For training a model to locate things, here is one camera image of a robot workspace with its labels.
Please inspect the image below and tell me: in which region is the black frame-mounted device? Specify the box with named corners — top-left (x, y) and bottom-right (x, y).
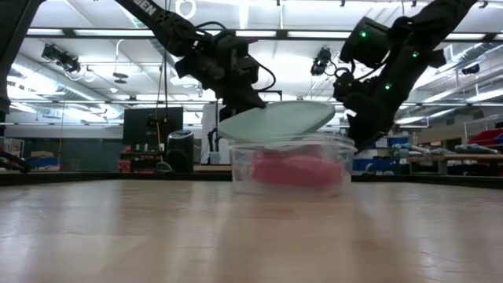
top-left (40, 43), bottom-right (83, 75)
top-left (310, 46), bottom-right (339, 78)

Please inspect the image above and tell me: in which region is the black shelf unit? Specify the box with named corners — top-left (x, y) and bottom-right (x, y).
top-left (118, 150), bottom-right (168, 175)

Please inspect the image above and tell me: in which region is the black monitor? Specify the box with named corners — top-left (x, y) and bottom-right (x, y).
top-left (122, 106), bottom-right (185, 146)

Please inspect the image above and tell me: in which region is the blue storage bin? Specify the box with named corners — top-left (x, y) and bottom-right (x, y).
top-left (352, 157), bottom-right (409, 172)
top-left (387, 135), bottom-right (410, 149)

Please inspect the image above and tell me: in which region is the clear zip bag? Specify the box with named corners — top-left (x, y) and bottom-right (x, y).
top-left (247, 144), bottom-right (350, 192)

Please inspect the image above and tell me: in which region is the black hanging cable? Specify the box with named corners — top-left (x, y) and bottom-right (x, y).
top-left (162, 50), bottom-right (171, 123)

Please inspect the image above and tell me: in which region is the black tower fan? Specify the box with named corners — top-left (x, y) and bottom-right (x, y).
top-left (166, 130), bottom-right (195, 175)

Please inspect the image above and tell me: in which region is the wooden background table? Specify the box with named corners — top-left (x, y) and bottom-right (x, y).
top-left (407, 153), bottom-right (503, 176)

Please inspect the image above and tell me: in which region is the pink elastic bandage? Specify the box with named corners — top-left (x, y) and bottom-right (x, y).
top-left (290, 153), bottom-right (345, 188)

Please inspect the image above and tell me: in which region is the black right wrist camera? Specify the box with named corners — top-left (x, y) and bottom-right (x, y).
top-left (332, 67), bottom-right (358, 102)

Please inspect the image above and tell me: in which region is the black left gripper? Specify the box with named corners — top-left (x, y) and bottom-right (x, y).
top-left (174, 31), bottom-right (267, 123)

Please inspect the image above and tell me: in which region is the red storage bin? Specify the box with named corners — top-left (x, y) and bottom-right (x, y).
top-left (466, 129), bottom-right (503, 148)

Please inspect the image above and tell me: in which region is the clear plastic container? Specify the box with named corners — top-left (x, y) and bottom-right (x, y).
top-left (229, 133), bottom-right (358, 197)

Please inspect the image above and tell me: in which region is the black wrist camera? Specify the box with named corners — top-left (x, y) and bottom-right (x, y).
top-left (332, 67), bottom-right (358, 102)
top-left (234, 53), bottom-right (261, 86)

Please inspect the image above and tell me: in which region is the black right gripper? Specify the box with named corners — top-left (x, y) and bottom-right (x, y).
top-left (344, 54), bottom-right (418, 153)

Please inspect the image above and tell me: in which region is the white ring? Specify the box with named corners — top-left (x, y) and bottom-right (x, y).
top-left (174, 0), bottom-right (197, 21)

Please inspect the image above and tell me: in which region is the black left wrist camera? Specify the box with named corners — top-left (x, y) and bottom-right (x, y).
top-left (234, 53), bottom-right (261, 86)

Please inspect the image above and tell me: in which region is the light blue container lid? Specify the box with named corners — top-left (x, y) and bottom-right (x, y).
top-left (217, 100), bottom-right (337, 145)

